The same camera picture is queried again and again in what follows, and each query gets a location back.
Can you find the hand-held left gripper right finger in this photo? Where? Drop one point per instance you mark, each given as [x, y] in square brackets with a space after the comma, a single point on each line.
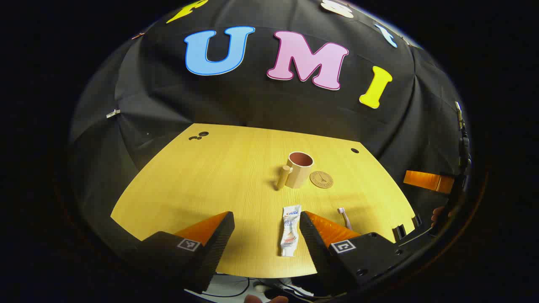
[315, 248]

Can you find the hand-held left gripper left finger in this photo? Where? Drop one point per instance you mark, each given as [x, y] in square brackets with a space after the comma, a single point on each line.
[217, 248]

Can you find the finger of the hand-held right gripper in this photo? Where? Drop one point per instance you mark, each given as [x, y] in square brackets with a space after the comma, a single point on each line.
[425, 181]

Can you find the white toothpaste tube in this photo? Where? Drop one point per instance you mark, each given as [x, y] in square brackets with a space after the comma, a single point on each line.
[290, 233]

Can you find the pink toothbrush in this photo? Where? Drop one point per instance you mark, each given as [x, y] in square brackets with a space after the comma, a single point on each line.
[346, 218]

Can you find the round brown coaster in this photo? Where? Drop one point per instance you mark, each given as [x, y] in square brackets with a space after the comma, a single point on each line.
[321, 179]

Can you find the wooden desktop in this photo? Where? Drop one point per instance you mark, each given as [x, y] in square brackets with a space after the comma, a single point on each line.
[202, 181]

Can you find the black backdrop cloth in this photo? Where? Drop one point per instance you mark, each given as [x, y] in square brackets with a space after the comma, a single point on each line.
[261, 103]

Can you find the silver clip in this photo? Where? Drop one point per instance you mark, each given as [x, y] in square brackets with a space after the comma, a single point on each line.
[113, 113]

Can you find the orange clip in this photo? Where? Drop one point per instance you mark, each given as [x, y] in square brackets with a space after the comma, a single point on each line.
[138, 35]

